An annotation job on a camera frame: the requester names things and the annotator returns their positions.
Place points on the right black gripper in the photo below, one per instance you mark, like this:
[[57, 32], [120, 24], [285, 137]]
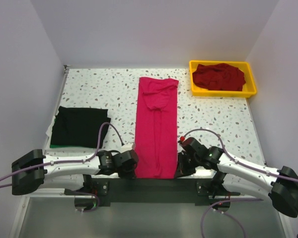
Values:
[[183, 167]]

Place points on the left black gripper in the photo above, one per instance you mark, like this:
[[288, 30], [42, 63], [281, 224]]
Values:
[[128, 172]]

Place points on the pink t shirt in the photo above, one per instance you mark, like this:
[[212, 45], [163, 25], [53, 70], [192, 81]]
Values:
[[156, 128]]

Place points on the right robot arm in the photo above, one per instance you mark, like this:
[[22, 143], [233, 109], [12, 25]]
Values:
[[236, 175]]

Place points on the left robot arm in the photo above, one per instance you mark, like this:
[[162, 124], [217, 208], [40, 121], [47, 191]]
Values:
[[35, 170]]

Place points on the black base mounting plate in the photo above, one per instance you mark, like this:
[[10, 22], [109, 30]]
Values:
[[184, 190]]

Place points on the folded black t shirt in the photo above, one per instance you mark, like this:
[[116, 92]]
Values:
[[88, 121]]

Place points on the white folded t shirt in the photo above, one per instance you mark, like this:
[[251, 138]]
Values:
[[50, 127]]

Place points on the dark red t shirt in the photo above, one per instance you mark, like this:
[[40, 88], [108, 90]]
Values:
[[219, 77]]

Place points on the yellow plastic bin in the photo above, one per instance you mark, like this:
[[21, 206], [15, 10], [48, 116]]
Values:
[[249, 88]]

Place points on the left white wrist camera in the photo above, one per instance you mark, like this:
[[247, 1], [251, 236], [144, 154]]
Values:
[[128, 146]]

